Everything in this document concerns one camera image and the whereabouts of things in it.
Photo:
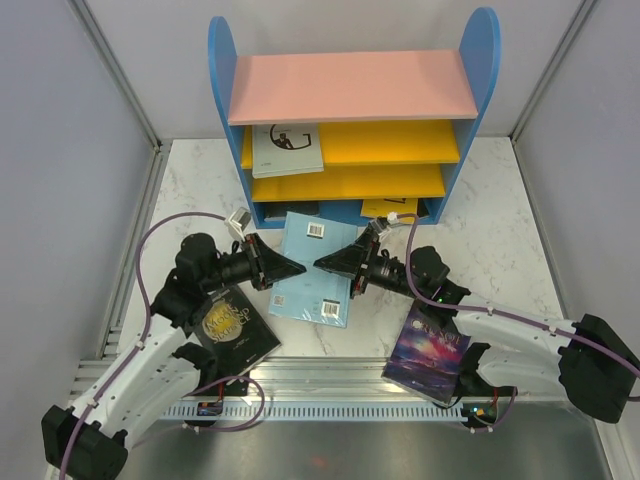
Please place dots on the dark navy blue book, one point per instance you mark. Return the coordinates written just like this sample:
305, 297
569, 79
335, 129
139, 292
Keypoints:
278, 211

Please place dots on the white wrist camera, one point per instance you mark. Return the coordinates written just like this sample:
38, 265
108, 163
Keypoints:
237, 223
387, 222

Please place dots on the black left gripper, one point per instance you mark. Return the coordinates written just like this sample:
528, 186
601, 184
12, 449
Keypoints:
266, 265

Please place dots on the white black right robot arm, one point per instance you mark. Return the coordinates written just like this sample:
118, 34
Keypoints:
583, 361

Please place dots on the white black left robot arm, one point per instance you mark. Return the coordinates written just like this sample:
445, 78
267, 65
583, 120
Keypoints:
92, 438

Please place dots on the yellow Little Prince book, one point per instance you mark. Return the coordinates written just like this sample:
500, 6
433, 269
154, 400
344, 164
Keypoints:
372, 208

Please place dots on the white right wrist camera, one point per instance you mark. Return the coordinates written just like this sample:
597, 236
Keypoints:
387, 222

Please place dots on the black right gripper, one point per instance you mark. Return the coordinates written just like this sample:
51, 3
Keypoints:
349, 260

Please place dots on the dark green Alice Wonderland book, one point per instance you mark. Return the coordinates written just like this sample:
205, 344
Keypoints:
422, 209

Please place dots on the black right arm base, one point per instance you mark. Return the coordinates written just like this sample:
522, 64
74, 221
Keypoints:
470, 383

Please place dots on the blue pink yellow shelf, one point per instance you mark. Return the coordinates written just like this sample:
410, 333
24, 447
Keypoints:
394, 124

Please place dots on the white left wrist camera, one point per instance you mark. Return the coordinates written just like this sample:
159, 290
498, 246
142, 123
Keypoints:
237, 223

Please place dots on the black Moon and Sixpence book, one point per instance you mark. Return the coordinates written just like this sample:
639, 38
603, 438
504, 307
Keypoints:
231, 328

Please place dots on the pale grey Gatsby book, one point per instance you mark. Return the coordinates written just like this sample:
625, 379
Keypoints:
285, 149

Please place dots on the light blue thin book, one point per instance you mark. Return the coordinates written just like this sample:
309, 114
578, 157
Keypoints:
315, 296

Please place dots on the light blue slotted cable duct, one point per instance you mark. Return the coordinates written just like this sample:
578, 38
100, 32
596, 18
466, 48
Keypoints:
348, 411

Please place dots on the purple Robinson Crusoe book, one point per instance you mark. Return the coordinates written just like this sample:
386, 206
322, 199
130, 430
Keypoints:
426, 358

